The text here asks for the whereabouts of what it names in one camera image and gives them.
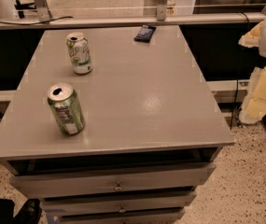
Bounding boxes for dark blue rxbar wrapper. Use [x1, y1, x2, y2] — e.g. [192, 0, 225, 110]
[133, 25, 156, 43]

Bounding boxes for black cable right side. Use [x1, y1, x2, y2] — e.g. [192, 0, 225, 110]
[230, 12, 252, 131]

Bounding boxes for metal bracket post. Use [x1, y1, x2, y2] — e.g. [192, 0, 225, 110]
[157, 0, 168, 21]

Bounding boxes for top drawer with knob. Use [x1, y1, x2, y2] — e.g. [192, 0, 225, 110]
[10, 162, 216, 199]

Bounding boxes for white 7up can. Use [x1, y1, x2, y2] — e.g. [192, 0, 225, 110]
[66, 32, 92, 75]

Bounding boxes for green soda can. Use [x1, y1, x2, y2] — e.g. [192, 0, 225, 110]
[48, 83, 85, 135]

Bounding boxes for grey metal rail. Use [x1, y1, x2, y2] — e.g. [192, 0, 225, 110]
[0, 12, 265, 30]

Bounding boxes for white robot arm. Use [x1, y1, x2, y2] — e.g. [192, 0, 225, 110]
[239, 17, 266, 124]

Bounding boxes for black object bottom left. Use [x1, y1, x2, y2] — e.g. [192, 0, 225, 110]
[0, 199, 42, 224]

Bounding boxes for black cable on rail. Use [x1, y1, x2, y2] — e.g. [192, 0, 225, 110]
[0, 15, 75, 26]

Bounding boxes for grey drawer cabinet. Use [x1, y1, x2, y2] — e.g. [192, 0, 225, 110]
[0, 25, 235, 224]

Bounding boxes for drawer with knob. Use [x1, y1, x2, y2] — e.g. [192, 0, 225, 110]
[42, 190, 196, 217]
[10, 162, 216, 199]

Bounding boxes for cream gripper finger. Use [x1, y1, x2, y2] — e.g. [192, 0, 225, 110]
[238, 22, 262, 48]
[239, 66, 266, 124]

